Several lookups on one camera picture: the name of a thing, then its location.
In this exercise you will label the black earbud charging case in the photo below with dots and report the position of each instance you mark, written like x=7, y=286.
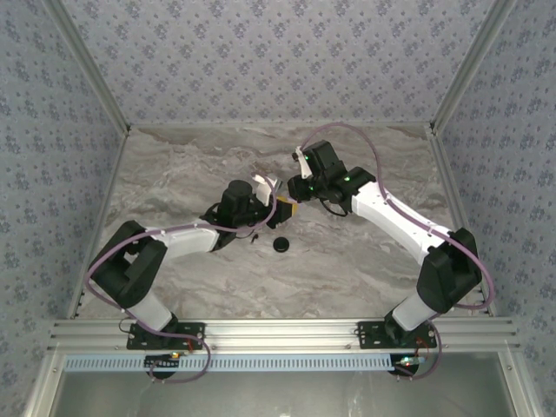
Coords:
x=281, y=244

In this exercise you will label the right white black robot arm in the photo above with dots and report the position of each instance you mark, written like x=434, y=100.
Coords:
x=391, y=217

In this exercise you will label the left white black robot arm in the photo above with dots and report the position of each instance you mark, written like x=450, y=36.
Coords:
x=182, y=243

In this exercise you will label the aluminium profile beam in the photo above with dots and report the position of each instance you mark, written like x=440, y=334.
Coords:
x=282, y=334

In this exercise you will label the grey metal sheet panel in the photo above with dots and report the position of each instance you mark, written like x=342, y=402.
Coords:
x=282, y=395

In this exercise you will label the small electronics board with LED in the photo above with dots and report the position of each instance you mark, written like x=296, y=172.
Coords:
x=160, y=361
x=406, y=367

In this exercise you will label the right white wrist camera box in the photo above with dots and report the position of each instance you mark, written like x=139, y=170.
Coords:
x=302, y=163

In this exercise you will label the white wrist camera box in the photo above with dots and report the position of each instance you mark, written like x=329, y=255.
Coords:
x=302, y=163
x=262, y=187

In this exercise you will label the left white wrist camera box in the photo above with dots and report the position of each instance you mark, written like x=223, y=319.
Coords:
x=262, y=187

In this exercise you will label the aluminium table side rail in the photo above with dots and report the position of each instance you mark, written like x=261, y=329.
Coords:
x=447, y=174
x=115, y=174

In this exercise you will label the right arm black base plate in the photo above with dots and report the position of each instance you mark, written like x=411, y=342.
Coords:
x=369, y=339

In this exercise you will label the aluminium frame post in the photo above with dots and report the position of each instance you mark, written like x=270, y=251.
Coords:
x=467, y=69

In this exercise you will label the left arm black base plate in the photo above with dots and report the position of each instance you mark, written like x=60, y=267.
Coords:
x=139, y=341

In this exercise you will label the aluminium frame leg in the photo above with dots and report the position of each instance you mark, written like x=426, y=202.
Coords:
x=514, y=386
x=43, y=386

